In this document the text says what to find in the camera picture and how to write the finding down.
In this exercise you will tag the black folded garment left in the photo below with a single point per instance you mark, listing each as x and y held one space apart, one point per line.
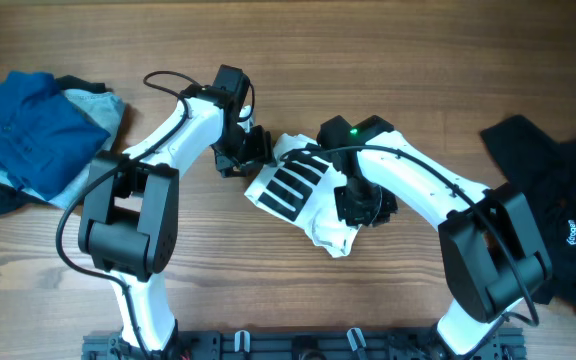
12 199

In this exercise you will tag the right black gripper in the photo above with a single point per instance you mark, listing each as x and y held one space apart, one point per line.
351 217

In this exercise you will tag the black garment with logo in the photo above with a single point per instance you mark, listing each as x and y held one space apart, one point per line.
544 170

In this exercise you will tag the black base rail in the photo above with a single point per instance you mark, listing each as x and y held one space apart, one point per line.
395 344

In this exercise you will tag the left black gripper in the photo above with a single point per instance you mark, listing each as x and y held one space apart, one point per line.
260 152

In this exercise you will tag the white t-shirt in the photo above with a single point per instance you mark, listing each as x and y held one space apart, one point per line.
301 192

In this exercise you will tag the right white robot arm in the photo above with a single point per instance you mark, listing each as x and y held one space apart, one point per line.
494 257

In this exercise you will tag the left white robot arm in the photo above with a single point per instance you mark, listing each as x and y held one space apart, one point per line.
129 223

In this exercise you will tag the blue folded garment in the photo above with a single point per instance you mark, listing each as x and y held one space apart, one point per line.
45 142

